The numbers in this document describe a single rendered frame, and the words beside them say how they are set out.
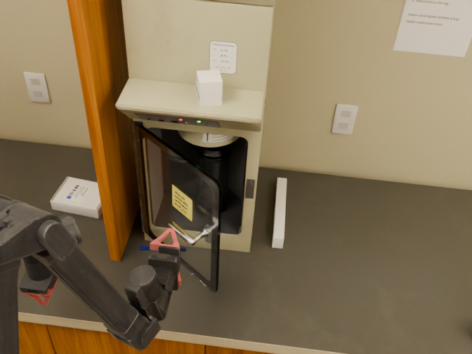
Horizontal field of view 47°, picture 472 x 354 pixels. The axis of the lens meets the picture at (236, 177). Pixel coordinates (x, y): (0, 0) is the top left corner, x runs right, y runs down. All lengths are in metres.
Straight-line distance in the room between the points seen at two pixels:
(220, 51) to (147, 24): 0.17
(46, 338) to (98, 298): 0.70
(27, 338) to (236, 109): 0.95
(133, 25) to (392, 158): 1.07
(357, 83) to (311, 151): 0.31
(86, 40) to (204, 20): 0.25
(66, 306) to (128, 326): 0.47
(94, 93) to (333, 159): 0.97
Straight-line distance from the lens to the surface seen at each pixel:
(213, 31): 1.20
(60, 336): 1.68
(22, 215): 0.89
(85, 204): 1.75
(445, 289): 1.70
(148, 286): 1.13
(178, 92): 1.24
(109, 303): 1.06
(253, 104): 1.21
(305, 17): 1.65
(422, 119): 1.86
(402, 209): 1.88
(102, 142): 1.32
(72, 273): 0.97
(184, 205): 1.34
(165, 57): 1.25
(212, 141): 1.39
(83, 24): 1.17
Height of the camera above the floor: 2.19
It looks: 42 degrees down
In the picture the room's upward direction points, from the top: 4 degrees clockwise
